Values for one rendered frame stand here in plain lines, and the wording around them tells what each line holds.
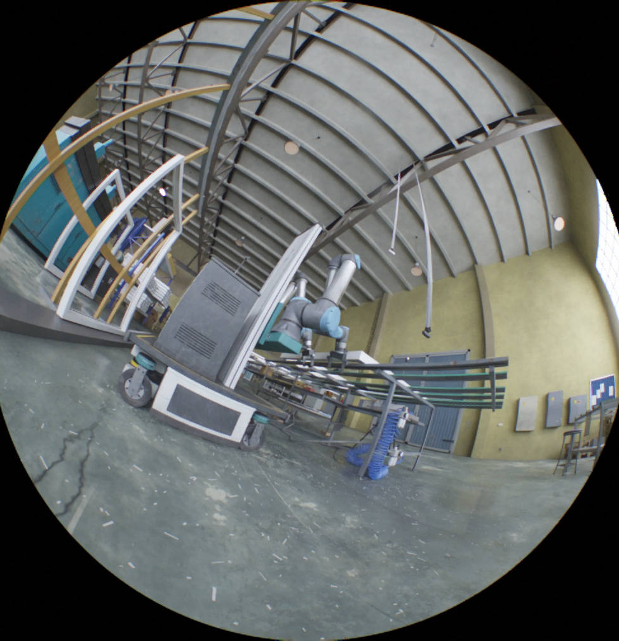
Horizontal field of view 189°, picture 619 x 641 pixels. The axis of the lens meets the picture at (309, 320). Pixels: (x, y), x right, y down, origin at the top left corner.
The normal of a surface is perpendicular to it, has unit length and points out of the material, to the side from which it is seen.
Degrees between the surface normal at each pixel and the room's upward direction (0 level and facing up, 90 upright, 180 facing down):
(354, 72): 180
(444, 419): 90
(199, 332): 90
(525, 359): 90
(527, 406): 90
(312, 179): 180
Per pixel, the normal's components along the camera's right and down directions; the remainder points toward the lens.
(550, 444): -0.76, -0.52
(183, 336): 0.64, -0.07
